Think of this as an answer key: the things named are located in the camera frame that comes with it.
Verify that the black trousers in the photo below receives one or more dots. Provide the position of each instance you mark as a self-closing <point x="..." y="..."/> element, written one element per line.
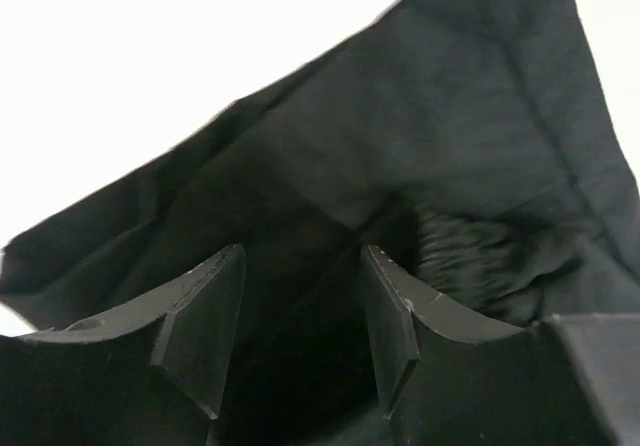
<point x="469" y="140"/>

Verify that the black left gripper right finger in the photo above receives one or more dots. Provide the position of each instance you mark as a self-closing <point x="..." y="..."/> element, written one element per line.
<point x="448" y="375"/>

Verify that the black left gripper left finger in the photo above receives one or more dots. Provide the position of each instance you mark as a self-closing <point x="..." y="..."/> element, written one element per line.
<point x="151" y="371"/>

